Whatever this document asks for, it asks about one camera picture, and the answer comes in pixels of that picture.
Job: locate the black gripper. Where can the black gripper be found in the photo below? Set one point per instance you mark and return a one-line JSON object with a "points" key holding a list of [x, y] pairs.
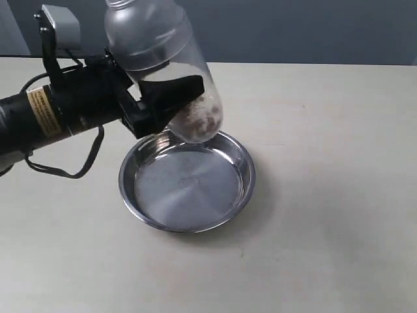
{"points": [[96, 93]]}

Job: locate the clear plastic shaker bottle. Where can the clear plastic shaker bottle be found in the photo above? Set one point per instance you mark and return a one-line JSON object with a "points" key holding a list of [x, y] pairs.
{"points": [[154, 41]]}

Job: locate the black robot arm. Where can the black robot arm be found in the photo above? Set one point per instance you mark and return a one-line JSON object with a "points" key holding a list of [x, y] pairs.
{"points": [[30, 121]]}

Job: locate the round stainless steel plate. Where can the round stainless steel plate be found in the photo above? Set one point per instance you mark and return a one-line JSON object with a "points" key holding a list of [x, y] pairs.
{"points": [[184, 187]]}

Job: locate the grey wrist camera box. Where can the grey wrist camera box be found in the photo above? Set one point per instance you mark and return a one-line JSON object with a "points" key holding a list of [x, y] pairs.
{"points": [[60, 31]]}

